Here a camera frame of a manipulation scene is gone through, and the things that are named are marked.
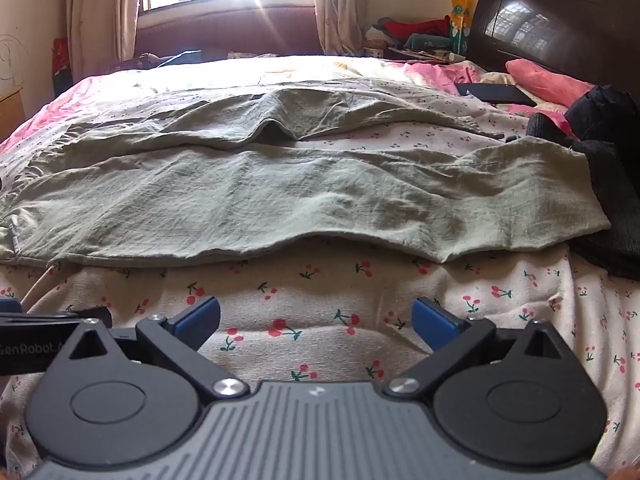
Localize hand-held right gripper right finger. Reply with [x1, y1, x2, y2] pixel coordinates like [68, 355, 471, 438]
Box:
[384, 297, 577, 403]

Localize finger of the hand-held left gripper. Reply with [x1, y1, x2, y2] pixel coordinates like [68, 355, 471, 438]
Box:
[0, 298, 112, 331]

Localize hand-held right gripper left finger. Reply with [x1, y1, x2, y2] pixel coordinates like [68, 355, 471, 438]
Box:
[54, 296, 251, 402]

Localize green pants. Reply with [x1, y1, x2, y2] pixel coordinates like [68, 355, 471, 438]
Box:
[0, 80, 612, 266]

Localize cherry print bed sheet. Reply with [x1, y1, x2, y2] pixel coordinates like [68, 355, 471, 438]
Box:
[0, 57, 640, 480]

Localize pink floral quilt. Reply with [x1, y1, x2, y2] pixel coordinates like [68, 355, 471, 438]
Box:
[0, 55, 626, 161]

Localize dark grey garment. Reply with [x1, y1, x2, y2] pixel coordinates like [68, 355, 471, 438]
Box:
[525, 112, 640, 282]

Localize black tablet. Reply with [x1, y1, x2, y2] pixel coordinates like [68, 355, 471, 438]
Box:
[454, 81, 538, 108]

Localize red bag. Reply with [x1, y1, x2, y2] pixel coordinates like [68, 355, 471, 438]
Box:
[51, 37, 74, 86]

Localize blue cloth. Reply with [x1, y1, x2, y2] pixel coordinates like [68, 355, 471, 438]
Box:
[155, 50, 203, 67]

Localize pink pillow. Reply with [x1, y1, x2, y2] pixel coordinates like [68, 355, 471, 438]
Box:
[505, 58, 596, 108]

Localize black shiny garment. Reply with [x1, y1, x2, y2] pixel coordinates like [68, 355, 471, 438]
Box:
[565, 85, 640, 142]

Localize teal garment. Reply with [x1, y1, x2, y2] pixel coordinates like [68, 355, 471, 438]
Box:
[402, 34, 451, 52]

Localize maroon sofa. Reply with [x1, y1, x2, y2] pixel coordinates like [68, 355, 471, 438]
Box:
[134, 2, 323, 63]

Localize red garment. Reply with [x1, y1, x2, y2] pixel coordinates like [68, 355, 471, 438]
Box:
[384, 19, 450, 40]

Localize beige curtain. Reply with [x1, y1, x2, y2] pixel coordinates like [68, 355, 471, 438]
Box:
[312, 0, 366, 56]
[62, 0, 143, 81]

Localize dark wooden headboard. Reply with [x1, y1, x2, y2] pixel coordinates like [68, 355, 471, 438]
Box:
[467, 0, 640, 98]

